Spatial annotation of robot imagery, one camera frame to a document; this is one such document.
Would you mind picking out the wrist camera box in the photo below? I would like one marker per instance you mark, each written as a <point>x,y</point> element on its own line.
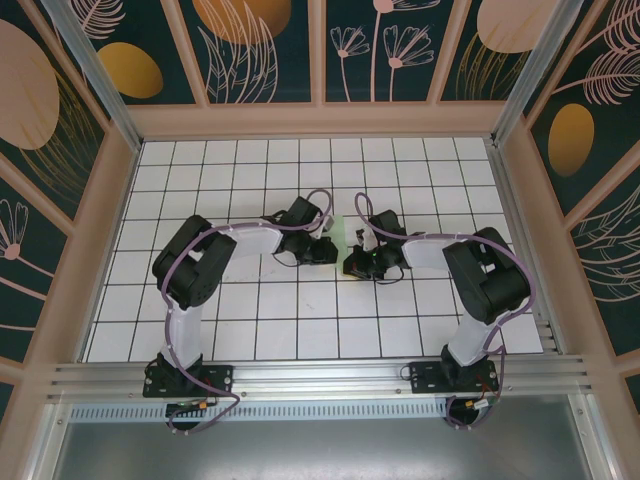
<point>367,241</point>
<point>330,222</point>

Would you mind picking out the aluminium frame post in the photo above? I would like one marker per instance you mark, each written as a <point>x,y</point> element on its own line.
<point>536,75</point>
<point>99,75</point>

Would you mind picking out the grey metal sheet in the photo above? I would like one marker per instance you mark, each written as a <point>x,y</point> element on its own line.
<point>320,450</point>

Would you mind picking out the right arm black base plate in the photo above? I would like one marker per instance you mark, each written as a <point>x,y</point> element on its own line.
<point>425,377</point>

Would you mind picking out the aluminium side rail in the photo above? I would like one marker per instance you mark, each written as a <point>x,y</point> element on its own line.
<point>510,200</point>

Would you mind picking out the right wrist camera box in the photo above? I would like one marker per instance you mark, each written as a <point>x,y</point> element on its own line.
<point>367,241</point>

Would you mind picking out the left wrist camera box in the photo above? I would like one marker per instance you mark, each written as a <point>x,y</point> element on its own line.
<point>330,222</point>

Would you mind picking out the green square paper sheet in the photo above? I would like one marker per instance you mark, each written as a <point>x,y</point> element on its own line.
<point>340,230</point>

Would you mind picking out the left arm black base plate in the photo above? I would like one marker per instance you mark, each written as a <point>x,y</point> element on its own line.
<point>220,375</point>

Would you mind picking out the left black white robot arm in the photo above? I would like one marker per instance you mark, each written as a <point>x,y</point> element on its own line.
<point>185,330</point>

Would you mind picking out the aluminium mounting rail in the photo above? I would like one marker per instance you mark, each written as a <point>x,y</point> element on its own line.
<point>320,375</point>

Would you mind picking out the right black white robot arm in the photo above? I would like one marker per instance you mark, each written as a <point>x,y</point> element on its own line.
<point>470,335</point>

